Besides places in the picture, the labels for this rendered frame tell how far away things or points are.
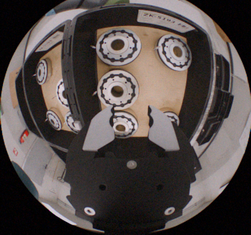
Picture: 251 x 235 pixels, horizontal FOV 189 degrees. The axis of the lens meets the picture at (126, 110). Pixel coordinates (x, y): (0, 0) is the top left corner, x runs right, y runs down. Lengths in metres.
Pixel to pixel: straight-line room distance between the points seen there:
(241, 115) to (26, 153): 6.07
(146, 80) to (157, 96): 0.06
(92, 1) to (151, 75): 0.36
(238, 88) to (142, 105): 2.93
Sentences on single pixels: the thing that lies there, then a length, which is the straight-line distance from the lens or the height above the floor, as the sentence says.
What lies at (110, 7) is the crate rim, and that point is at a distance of 0.18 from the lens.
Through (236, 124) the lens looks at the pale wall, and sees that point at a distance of 3.05.
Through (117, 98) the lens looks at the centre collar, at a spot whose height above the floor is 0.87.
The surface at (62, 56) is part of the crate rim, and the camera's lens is 0.18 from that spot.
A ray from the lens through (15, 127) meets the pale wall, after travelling 3.11.
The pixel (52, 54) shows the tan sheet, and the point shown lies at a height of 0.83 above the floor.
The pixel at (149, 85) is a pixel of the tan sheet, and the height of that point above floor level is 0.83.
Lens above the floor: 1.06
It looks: 60 degrees down
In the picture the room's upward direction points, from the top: 175 degrees counter-clockwise
